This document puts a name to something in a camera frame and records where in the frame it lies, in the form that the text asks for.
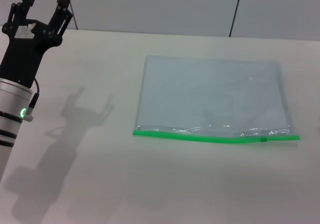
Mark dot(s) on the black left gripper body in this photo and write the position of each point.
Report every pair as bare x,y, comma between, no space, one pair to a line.
23,54

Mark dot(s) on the clear green-zip document bag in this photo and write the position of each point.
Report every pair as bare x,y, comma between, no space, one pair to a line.
212,91

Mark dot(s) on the green zipper slider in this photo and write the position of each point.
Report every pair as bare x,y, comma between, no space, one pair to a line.
263,140

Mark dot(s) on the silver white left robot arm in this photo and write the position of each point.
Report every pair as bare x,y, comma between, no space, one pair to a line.
12,99

